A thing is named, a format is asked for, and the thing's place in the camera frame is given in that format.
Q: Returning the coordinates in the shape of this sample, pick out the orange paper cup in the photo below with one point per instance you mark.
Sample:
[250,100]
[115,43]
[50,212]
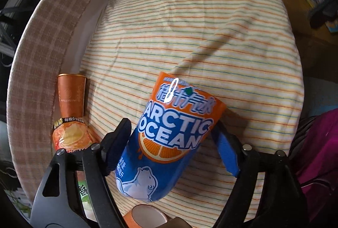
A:
[146,216]
[71,91]

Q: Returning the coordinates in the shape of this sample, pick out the red orange drink cup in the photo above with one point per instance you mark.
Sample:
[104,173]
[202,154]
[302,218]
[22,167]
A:
[73,134]

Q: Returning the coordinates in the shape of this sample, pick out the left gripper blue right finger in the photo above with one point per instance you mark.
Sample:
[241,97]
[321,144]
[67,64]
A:
[229,148]

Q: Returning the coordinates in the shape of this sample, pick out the near orange paper cup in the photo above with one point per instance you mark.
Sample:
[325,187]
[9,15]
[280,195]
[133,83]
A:
[146,216]

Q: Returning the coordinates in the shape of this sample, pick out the far orange paper cup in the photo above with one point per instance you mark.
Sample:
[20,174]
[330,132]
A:
[71,91]

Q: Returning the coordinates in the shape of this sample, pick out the beige plaid sill cloth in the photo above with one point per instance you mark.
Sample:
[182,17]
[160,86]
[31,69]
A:
[32,87]

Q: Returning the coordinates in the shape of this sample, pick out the blue orange Arctic Ocean cup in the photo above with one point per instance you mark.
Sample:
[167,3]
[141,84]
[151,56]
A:
[176,120]

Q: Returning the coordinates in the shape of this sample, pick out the green tea cup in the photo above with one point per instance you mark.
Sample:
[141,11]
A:
[83,188]

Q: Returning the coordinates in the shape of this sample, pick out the striped yellow table cloth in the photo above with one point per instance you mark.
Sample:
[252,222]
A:
[241,51]

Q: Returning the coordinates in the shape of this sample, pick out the magenta garment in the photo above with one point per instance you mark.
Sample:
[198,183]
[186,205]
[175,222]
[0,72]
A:
[317,174]

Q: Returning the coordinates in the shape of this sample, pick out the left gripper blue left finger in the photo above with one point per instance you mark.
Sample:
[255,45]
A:
[113,145]

